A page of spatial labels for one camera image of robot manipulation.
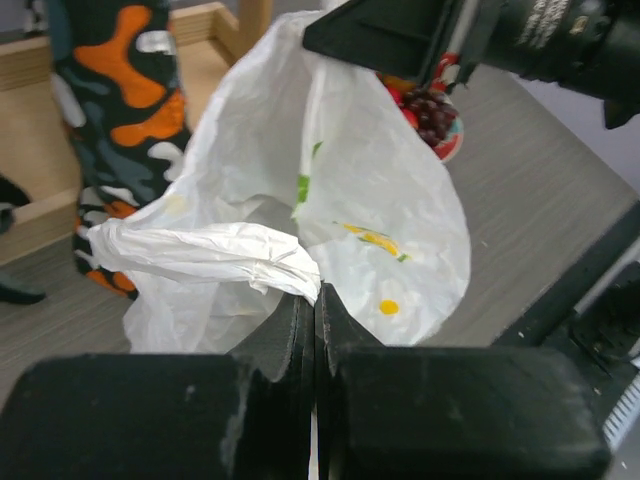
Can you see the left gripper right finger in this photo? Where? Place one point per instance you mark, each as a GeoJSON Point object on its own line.
{"type": "Point", "coordinates": [448, 413]}

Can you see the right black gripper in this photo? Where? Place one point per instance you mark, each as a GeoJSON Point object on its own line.
{"type": "Point", "coordinates": [407, 39]}

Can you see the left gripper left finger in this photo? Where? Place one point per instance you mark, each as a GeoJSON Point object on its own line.
{"type": "Point", "coordinates": [245, 414]}

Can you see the red cherry bunch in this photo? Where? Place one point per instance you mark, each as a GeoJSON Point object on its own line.
{"type": "Point", "coordinates": [398, 88]}

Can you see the white plastic bag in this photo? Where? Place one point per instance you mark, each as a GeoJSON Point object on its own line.
{"type": "Point", "coordinates": [301, 171]}

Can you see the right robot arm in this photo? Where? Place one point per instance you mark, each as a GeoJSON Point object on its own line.
{"type": "Point", "coordinates": [589, 47]}

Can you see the purple grape bunch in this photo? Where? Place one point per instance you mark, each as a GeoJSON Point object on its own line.
{"type": "Point", "coordinates": [429, 113]}

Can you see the red teal plate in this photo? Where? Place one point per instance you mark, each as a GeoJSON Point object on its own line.
{"type": "Point", "coordinates": [448, 149]}

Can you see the orange camouflage cloth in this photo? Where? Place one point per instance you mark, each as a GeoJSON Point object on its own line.
{"type": "Point", "coordinates": [116, 80]}

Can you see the zebra print cloth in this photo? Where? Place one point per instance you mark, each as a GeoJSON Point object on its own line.
{"type": "Point", "coordinates": [13, 290]}

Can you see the wooden clothes rack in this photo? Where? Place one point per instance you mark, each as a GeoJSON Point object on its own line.
{"type": "Point", "coordinates": [35, 153]}

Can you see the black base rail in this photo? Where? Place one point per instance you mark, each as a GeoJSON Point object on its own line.
{"type": "Point", "coordinates": [591, 313]}

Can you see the white cable duct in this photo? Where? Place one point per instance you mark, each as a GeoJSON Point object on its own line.
{"type": "Point", "coordinates": [623, 415]}

